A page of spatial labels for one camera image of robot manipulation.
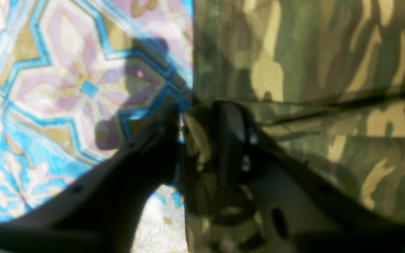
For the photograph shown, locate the camouflage T-shirt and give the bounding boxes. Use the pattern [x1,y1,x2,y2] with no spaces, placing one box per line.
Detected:
[184,0,405,253]

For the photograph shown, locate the patterned tile tablecloth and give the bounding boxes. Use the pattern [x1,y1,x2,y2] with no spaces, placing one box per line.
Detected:
[0,0,194,253]

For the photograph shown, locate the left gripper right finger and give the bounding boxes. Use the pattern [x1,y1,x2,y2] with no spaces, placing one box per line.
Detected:
[213,102,405,253]

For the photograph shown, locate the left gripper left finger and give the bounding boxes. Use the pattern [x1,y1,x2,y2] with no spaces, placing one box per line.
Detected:
[0,105,180,253]

